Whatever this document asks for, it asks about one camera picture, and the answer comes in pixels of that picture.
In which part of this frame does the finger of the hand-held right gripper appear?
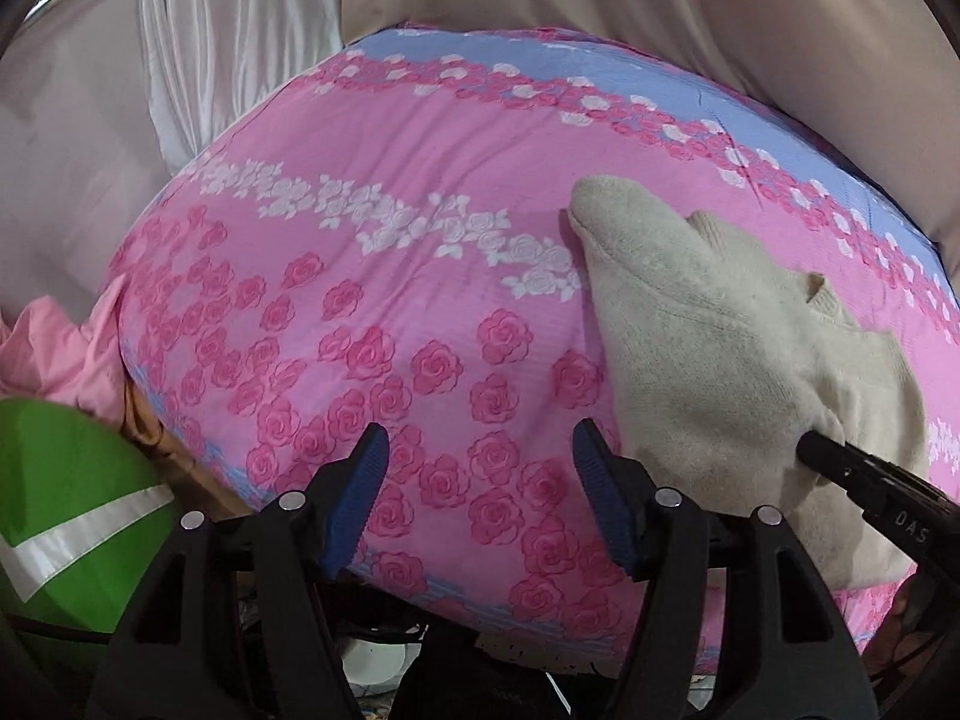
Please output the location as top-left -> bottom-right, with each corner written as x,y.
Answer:
796,430 -> 875,492

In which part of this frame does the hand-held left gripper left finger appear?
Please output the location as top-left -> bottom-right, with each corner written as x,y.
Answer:
86,422 -> 391,720

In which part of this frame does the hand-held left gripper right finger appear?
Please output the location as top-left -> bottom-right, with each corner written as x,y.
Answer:
571,418 -> 878,720

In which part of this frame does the cream sweater with black hearts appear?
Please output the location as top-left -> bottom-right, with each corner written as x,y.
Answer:
566,174 -> 932,587

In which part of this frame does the white round container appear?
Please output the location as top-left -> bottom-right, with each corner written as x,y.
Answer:
337,636 -> 422,700

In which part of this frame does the green bag with white stripe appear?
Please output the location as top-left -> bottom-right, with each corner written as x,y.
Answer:
0,397 -> 185,635

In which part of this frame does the pink cloth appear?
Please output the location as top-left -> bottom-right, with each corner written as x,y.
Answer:
0,277 -> 134,422

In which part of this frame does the pink floral bedsheet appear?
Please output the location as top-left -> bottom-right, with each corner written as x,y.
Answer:
101,26 -> 960,676

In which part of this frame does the grey satin cloth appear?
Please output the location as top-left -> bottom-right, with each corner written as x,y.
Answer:
0,0 -> 185,320

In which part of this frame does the white satin curtain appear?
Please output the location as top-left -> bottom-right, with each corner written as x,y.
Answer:
139,0 -> 346,175

